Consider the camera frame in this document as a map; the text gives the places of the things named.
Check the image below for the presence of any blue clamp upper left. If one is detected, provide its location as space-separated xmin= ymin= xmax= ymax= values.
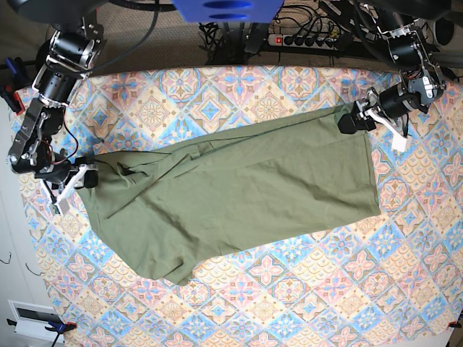
xmin=1 ymin=57 xmax=26 ymax=115

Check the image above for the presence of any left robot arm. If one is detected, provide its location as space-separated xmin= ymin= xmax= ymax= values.
xmin=336 ymin=2 xmax=446 ymax=153

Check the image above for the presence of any blue clamp lower left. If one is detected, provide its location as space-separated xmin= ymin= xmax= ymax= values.
xmin=7 ymin=319 xmax=77 ymax=346

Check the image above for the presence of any red clamp lower right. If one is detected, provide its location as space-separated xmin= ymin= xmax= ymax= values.
xmin=448 ymin=321 xmax=462 ymax=329

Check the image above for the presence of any patterned tablecloth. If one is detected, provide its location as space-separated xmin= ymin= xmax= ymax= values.
xmin=19 ymin=67 xmax=462 ymax=346

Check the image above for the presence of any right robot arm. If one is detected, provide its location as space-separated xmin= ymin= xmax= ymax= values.
xmin=7 ymin=1 xmax=105 ymax=215

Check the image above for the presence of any blue clamp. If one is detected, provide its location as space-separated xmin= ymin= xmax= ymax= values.
xmin=1 ymin=57 xmax=26 ymax=115
xmin=7 ymin=319 xmax=77 ymax=346

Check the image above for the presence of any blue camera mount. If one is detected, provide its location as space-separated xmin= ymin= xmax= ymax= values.
xmin=172 ymin=0 xmax=284 ymax=23

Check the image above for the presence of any white power strip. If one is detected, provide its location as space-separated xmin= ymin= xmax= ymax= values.
xmin=267 ymin=34 xmax=335 ymax=50

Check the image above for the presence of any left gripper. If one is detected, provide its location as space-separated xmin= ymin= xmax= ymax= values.
xmin=337 ymin=83 xmax=422 ymax=152

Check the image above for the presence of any green t-shirt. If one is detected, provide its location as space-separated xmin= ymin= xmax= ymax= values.
xmin=78 ymin=105 xmax=381 ymax=285

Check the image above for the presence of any white wall outlet box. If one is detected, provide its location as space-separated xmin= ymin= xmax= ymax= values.
xmin=8 ymin=299 xmax=61 ymax=342

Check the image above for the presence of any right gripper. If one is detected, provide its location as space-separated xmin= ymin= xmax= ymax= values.
xmin=35 ymin=157 xmax=98 ymax=215

